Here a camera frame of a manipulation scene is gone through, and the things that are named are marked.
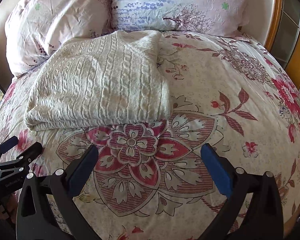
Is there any blue floral pillow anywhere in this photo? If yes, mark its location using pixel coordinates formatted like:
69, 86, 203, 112
111, 0, 249, 37

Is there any pink floral pillow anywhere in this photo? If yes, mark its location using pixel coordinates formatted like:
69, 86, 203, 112
5, 0, 111, 76

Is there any wooden headboard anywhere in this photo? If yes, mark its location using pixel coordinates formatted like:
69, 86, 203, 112
265, 0, 300, 89

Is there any floral bedspread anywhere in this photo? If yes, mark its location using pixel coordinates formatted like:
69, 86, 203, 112
0, 31, 300, 239

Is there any cream cable-knit sweater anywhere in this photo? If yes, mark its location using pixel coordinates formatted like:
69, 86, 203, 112
24, 30, 173, 131

